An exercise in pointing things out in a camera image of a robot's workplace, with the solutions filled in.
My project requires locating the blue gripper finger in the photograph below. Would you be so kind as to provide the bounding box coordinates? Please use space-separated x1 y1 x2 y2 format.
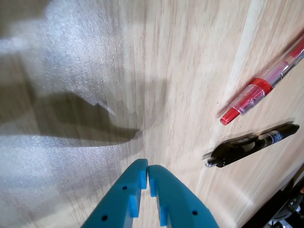
80 158 149 228
148 164 220 228

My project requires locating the black retractable pen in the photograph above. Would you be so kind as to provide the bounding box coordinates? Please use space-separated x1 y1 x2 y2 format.
203 122 300 169

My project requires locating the red retractable pen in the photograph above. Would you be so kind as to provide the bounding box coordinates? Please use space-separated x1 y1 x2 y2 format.
219 33 304 126

